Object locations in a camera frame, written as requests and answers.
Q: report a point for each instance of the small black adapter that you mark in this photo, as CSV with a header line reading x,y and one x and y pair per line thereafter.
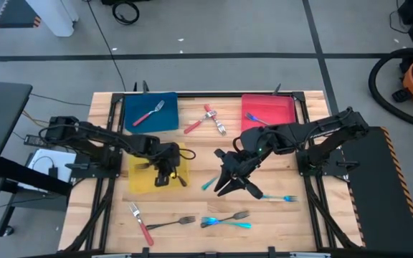
x,y
53,172

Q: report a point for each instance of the black desk leg frame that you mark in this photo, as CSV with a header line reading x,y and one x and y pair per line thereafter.
x,y
31,175

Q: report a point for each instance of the blue plastic bin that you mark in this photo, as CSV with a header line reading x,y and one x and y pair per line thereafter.
x,y
163,122

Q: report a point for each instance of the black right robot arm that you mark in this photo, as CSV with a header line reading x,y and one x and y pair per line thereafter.
x,y
321,125

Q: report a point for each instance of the black power brick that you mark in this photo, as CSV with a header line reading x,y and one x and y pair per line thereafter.
x,y
38,140

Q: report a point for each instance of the white flat box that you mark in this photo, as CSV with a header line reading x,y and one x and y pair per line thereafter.
x,y
63,161

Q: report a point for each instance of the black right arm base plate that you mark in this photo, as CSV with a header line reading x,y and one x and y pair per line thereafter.
x,y
330,170

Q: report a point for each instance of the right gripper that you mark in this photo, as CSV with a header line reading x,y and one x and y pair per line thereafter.
x,y
240,163

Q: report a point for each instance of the small hazard-striped mat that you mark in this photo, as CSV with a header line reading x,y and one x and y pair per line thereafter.
x,y
16,14

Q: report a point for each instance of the yellow plastic bin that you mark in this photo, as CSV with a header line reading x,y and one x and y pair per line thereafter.
x,y
142,184

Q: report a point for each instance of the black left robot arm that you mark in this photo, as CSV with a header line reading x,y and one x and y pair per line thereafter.
x,y
127,143

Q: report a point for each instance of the white pillar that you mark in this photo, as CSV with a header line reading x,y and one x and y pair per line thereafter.
x,y
52,14

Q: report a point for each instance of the red plastic bin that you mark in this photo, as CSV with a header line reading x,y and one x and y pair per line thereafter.
x,y
274,107

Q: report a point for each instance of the large hazard-edged black mat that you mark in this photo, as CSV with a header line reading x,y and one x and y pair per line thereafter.
x,y
378,200

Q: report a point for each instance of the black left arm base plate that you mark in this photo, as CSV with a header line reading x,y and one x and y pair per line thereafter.
x,y
95,175

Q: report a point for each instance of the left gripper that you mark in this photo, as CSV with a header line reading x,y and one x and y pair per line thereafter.
x,y
169,156

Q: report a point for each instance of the orange vacuum cleaner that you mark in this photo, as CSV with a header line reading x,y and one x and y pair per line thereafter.
x,y
372,84

